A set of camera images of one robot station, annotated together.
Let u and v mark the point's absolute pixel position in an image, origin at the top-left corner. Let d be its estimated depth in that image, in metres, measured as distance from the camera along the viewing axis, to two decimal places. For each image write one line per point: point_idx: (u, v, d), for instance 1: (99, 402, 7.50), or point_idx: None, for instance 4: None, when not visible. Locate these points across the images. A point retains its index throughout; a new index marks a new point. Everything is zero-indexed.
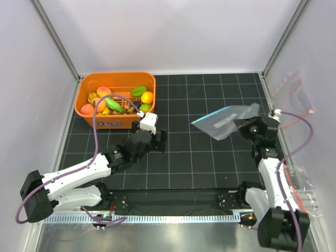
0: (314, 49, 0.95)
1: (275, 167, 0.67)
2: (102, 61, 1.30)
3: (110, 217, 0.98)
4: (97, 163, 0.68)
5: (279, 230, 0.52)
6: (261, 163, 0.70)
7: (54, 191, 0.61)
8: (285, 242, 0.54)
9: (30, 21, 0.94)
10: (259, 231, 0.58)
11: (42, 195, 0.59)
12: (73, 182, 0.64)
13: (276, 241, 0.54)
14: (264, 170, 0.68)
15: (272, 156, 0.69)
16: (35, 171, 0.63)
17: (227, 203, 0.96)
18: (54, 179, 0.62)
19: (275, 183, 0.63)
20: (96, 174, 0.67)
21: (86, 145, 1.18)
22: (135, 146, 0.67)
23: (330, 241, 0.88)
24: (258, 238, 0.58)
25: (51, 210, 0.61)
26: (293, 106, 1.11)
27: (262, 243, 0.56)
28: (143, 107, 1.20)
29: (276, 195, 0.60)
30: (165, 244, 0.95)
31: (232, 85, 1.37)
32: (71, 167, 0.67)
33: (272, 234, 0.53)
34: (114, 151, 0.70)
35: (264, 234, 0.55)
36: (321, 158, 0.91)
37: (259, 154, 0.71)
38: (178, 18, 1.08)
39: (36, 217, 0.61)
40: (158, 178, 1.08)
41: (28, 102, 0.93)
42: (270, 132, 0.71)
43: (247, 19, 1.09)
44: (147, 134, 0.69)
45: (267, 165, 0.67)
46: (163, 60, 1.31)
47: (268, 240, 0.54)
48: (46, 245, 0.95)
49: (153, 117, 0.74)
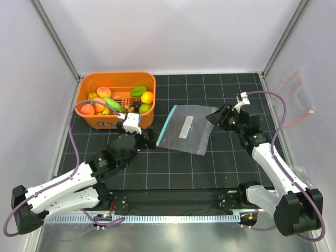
0: (314, 48, 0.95)
1: (270, 152, 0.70)
2: (102, 61, 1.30)
3: (110, 217, 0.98)
4: (81, 173, 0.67)
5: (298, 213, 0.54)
6: (254, 150, 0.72)
7: (38, 206, 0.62)
8: (307, 223, 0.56)
9: (30, 21, 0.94)
10: (277, 222, 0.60)
11: (25, 210, 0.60)
12: (58, 193, 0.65)
13: (298, 226, 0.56)
14: (261, 158, 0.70)
15: (262, 143, 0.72)
16: (19, 186, 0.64)
17: (227, 203, 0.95)
18: (37, 193, 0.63)
19: (276, 168, 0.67)
20: (79, 185, 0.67)
21: (86, 145, 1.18)
22: (119, 153, 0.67)
23: (330, 241, 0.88)
24: (280, 229, 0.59)
25: (40, 221, 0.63)
26: (293, 106, 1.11)
27: (285, 233, 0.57)
28: (143, 107, 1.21)
29: (283, 179, 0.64)
30: (164, 244, 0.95)
31: (232, 85, 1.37)
32: (55, 179, 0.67)
33: (293, 221, 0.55)
34: (98, 159, 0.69)
35: (285, 224, 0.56)
36: (322, 158, 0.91)
37: (249, 143, 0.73)
38: (178, 18, 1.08)
39: (25, 230, 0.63)
40: (158, 178, 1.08)
41: (28, 102, 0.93)
42: (253, 119, 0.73)
43: (248, 19, 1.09)
44: (131, 139, 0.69)
45: (263, 152, 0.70)
46: (163, 60, 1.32)
47: (291, 228, 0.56)
48: (46, 245, 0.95)
49: (135, 118, 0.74)
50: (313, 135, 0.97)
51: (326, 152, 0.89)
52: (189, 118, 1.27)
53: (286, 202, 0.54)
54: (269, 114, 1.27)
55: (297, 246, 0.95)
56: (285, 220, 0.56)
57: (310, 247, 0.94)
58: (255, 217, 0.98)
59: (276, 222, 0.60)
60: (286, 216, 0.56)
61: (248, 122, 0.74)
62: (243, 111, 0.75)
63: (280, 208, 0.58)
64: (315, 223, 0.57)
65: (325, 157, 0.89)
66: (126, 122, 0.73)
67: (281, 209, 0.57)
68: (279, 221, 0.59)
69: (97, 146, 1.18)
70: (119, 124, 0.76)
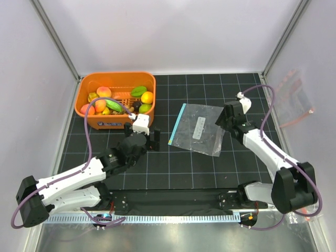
0: (314, 48, 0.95)
1: (259, 136, 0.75)
2: (103, 61, 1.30)
3: (110, 217, 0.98)
4: (92, 167, 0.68)
5: (293, 188, 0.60)
6: (244, 138, 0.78)
7: (49, 196, 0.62)
8: (304, 197, 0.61)
9: (30, 21, 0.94)
10: (275, 201, 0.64)
11: (37, 200, 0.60)
12: (69, 186, 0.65)
13: (296, 201, 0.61)
14: (252, 142, 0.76)
15: (250, 129, 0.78)
16: (30, 177, 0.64)
17: (227, 203, 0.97)
18: (49, 185, 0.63)
19: (267, 150, 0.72)
20: (90, 179, 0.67)
21: (86, 145, 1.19)
22: (130, 150, 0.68)
23: (330, 241, 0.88)
24: (278, 208, 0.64)
25: (47, 216, 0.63)
26: (293, 106, 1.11)
27: (284, 210, 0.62)
28: (143, 107, 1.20)
29: (274, 157, 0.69)
30: (164, 244, 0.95)
31: (232, 85, 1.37)
32: (67, 171, 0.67)
33: (290, 195, 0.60)
34: (108, 155, 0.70)
35: (282, 201, 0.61)
36: (322, 158, 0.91)
37: (239, 132, 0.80)
38: (178, 18, 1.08)
39: (31, 222, 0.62)
40: (158, 178, 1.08)
41: (28, 102, 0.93)
42: (237, 111, 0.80)
43: (247, 19, 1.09)
44: (141, 138, 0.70)
45: (253, 138, 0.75)
46: (163, 60, 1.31)
47: (289, 204, 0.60)
48: (46, 245, 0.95)
49: (145, 119, 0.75)
50: (313, 136, 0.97)
51: (326, 152, 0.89)
52: (201, 118, 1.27)
53: (281, 178, 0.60)
54: (269, 114, 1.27)
55: (297, 245, 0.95)
56: (282, 196, 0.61)
57: (310, 247, 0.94)
58: (255, 217, 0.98)
59: (274, 201, 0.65)
60: (282, 191, 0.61)
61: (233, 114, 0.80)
62: (223, 106, 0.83)
63: (275, 187, 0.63)
64: (311, 197, 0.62)
65: (325, 158, 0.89)
66: (136, 122, 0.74)
67: (276, 187, 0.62)
68: (276, 200, 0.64)
69: (97, 146, 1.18)
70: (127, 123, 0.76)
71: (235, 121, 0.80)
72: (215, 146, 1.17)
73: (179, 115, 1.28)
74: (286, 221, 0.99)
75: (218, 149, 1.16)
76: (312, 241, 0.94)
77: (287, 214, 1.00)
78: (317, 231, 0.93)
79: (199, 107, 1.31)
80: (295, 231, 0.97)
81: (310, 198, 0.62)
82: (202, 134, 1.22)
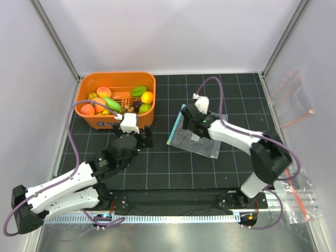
0: (314, 48, 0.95)
1: (222, 125, 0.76)
2: (103, 61, 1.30)
3: (110, 217, 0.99)
4: (81, 172, 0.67)
5: (268, 156, 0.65)
6: (211, 133, 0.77)
7: (38, 205, 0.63)
8: (281, 161, 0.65)
9: (30, 21, 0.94)
10: (260, 176, 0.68)
11: (25, 209, 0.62)
12: (58, 193, 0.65)
13: (276, 167, 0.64)
14: (218, 133, 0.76)
15: (212, 123, 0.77)
16: (20, 186, 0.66)
17: (227, 203, 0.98)
18: (37, 193, 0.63)
19: (234, 134, 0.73)
20: (79, 184, 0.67)
21: (86, 145, 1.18)
22: (119, 153, 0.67)
23: (330, 241, 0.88)
24: (267, 181, 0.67)
25: (40, 221, 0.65)
26: (293, 106, 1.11)
27: (272, 179, 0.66)
28: (143, 107, 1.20)
29: (242, 138, 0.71)
30: (164, 244, 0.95)
31: (232, 85, 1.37)
32: (56, 178, 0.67)
33: (269, 164, 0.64)
34: (98, 158, 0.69)
35: (266, 172, 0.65)
36: (322, 158, 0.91)
37: (204, 128, 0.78)
38: (178, 18, 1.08)
39: (26, 230, 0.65)
40: (158, 178, 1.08)
41: (28, 103, 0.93)
42: (193, 111, 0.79)
43: (247, 19, 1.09)
44: (130, 139, 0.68)
45: (217, 128, 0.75)
46: (163, 60, 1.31)
47: (272, 172, 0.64)
48: (46, 245, 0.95)
49: (133, 118, 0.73)
50: (313, 136, 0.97)
51: (326, 153, 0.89)
52: None
53: (255, 153, 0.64)
54: (269, 114, 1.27)
55: (297, 245, 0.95)
56: (263, 167, 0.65)
57: (310, 247, 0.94)
58: (255, 217, 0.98)
59: (261, 178, 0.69)
60: (261, 164, 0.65)
61: (191, 115, 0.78)
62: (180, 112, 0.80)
63: (255, 164, 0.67)
64: (286, 158, 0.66)
65: (325, 158, 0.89)
66: (124, 122, 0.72)
67: (256, 163, 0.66)
68: (260, 174, 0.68)
69: (97, 146, 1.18)
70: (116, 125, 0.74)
71: (196, 120, 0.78)
72: (214, 148, 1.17)
73: (178, 116, 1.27)
74: (286, 221, 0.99)
75: (217, 151, 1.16)
76: (312, 241, 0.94)
77: (288, 214, 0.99)
78: (318, 231, 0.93)
79: None
80: (295, 231, 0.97)
81: (287, 160, 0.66)
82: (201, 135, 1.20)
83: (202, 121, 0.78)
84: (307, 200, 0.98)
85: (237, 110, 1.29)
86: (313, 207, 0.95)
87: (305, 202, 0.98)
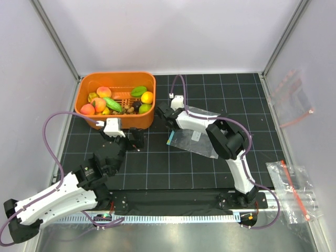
0: (314, 48, 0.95)
1: (187, 114, 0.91)
2: (103, 61, 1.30)
3: (110, 217, 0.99)
4: (67, 184, 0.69)
5: (221, 134, 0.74)
6: (179, 122, 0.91)
7: (27, 218, 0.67)
8: (234, 138, 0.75)
9: (30, 21, 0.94)
10: (219, 152, 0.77)
11: (16, 223, 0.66)
12: (45, 206, 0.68)
13: (231, 144, 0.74)
14: (184, 121, 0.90)
15: (179, 114, 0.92)
16: (9, 200, 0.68)
17: (227, 203, 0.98)
18: (25, 207, 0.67)
19: (196, 120, 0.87)
20: (66, 195, 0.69)
21: (86, 145, 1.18)
22: (103, 162, 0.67)
23: (330, 241, 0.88)
24: (226, 157, 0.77)
25: (32, 230, 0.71)
26: (293, 106, 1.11)
27: (229, 155, 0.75)
28: (143, 107, 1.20)
29: (201, 123, 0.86)
30: (164, 244, 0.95)
31: (232, 85, 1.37)
32: (43, 191, 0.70)
33: (224, 141, 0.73)
34: (84, 168, 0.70)
35: (223, 149, 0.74)
36: (321, 158, 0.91)
37: (173, 121, 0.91)
38: (178, 18, 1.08)
39: (21, 239, 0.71)
40: (157, 178, 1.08)
41: (28, 102, 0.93)
42: (164, 107, 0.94)
43: (248, 19, 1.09)
44: (114, 147, 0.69)
45: (182, 118, 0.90)
46: (163, 60, 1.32)
47: (228, 149, 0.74)
48: (46, 245, 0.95)
49: (114, 123, 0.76)
50: (313, 136, 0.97)
51: (325, 153, 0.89)
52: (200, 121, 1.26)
53: (211, 132, 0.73)
54: (269, 114, 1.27)
55: (297, 245, 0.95)
56: (220, 145, 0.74)
57: (310, 247, 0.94)
58: (255, 217, 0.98)
59: (221, 156, 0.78)
60: (217, 142, 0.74)
61: (162, 111, 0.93)
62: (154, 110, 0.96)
63: (214, 143, 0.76)
64: (240, 136, 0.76)
65: (325, 158, 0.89)
66: (106, 128, 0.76)
67: (214, 142, 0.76)
68: (219, 150, 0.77)
69: (97, 146, 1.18)
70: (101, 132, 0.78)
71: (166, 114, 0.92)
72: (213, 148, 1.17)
73: None
74: (286, 221, 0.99)
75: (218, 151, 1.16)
76: (312, 241, 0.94)
77: (287, 214, 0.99)
78: (318, 231, 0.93)
79: (198, 109, 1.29)
80: (295, 231, 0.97)
81: (241, 138, 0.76)
82: (201, 135, 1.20)
83: (171, 114, 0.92)
84: (307, 200, 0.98)
85: (237, 110, 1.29)
86: (313, 207, 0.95)
87: (305, 202, 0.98)
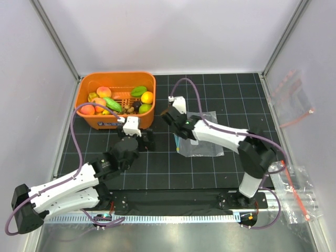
0: (314, 48, 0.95)
1: (205, 125, 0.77)
2: (103, 61, 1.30)
3: (110, 217, 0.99)
4: (84, 174, 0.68)
5: (254, 152, 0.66)
6: (195, 134, 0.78)
7: (41, 204, 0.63)
8: (268, 155, 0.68)
9: (30, 20, 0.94)
10: (249, 172, 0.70)
11: (29, 208, 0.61)
12: (61, 193, 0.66)
13: (264, 161, 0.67)
14: (203, 134, 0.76)
15: (194, 124, 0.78)
16: (22, 185, 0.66)
17: (227, 203, 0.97)
18: (40, 192, 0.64)
19: (219, 133, 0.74)
20: (82, 185, 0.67)
21: (86, 145, 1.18)
22: (122, 155, 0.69)
23: (330, 241, 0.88)
24: (256, 176, 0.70)
25: (41, 221, 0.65)
26: (293, 106, 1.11)
27: (261, 174, 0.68)
28: (143, 107, 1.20)
29: (228, 137, 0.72)
30: (164, 244, 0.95)
31: (232, 85, 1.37)
32: (58, 179, 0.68)
33: (257, 160, 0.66)
34: (101, 160, 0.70)
35: (255, 168, 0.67)
36: (321, 158, 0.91)
37: (187, 130, 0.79)
38: (178, 18, 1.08)
39: (26, 229, 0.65)
40: (157, 178, 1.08)
41: (28, 102, 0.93)
42: (174, 114, 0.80)
43: (247, 19, 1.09)
44: (133, 142, 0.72)
45: (201, 129, 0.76)
46: (163, 60, 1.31)
47: (261, 168, 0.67)
48: (46, 245, 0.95)
49: (134, 121, 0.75)
50: (313, 136, 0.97)
51: (325, 153, 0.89)
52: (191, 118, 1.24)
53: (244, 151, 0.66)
54: (269, 114, 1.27)
55: (297, 245, 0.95)
56: (252, 164, 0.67)
57: (310, 247, 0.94)
58: (255, 217, 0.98)
59: (251, 174, 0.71)
60: (250, 160, 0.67)
61: (172, 118, 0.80)
62: (161, 117, 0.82)
63: (244, 161, 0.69)
64: (273, 153, 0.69)
65: (325, 158, 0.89)
66: (126, 125, 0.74)
67: (244, 160, 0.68)
68: (250, 170, 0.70)
69: (97, 146, 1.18)
70: (118, 127, 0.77)
71: (178, 123, 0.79)
72: (217, 147, 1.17)
73: None
74: (286, 221, 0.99)
75: (220, 151, 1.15)
76: (312, 241, 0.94)
77: (287, 214, 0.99)
78: (318, 231, 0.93)
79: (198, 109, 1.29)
80: (295, 231, 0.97)
81: (273, 154, 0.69)
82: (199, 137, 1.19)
83: (184, 123, 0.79)
84: (307, 200, 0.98)
85: (237, 110, 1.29)
86: (313, 207, 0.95)
87: (305, 202, 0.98)
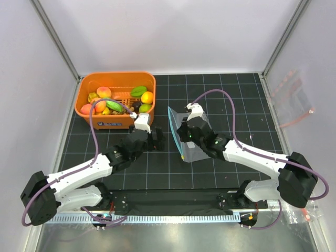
0: (314, 48, 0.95)
1: (238, 147, 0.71)
2: (103, 61, 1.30)
3: (110, 217, 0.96)
4: (100, 162, 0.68)
5: (298, 182, 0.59)
6: (226, 155, 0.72)
7: (61, 190, 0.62)
8: (308, 183, 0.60)
9: (30, 20, 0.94)
10: (289, 201, 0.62)
11: (49, 193, 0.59)
12: (79, 180, 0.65)
13: (306, 190, 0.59)
14: (235, 156, 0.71)
15: (225, 144, 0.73)
16: (39, 172, 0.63)
17: (227, 203, 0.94)
18: (59, 178, 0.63)
19: (255, 158, 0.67)
20: (98, 173, 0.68)
21: (86, 145, 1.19)
22: (133, 145, 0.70)
23: (329, 241, 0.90)
24: (295, 205, 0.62)
25: (55, 211, 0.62)
26: (293, 106, 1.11)
27: (302, 204, 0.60)
28: (143, 107, 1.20)
29: (266, 163, 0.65)
30: (165, 244, 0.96)
31: (232, 85, 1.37)
32: (75, 166, 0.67)
33: (299, 189, 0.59)
34: (113, 151, 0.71)
35: (296, 198, 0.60)
36: (321, 158, 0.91)
37: (216, 150, 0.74)
38: (178, 18, 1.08)
39: (41, 219, 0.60)
40: (157, 178, 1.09)
41: (28, 102, 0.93)
42: (206, 129, 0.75)
43: (247, 19, 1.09)
44: (143, 133, 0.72)
45: (233, 151, 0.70)
46: (163, 60, 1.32)
47: (303, 198, 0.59)
48: (46, 245, 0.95)
49: (145, 116, 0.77)
50: (313, 137, 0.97)
51: (325, 153, 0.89)
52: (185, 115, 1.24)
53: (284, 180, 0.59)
54: (269, 114, 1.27)
55: (297, 245, 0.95)
56: (292, 193, 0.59)
57: (310, 247, 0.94)
58: (255, 217, 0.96)
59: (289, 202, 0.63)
60: (290, 190, 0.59)
61: (202, 134, 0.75)
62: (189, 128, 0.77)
63: (282, 189, 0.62)
64: (313, 179, 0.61)
65: (325, 158, 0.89)
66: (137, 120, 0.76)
67: (284, 189, 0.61)
68: (290, 199, 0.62)
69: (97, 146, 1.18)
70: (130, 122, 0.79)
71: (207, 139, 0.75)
72: None
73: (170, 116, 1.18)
74: (286, 221, 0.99)
75: None
76: (312, 241, 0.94)
77: (288, 214, 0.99)
78: (318, 231, 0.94)
79: None
80: (295, 231, 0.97)
81: (314, 181, 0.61)
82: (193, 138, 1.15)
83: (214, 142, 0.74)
84: None
85: (236, 109, 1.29)
86: (313, 207, 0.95)
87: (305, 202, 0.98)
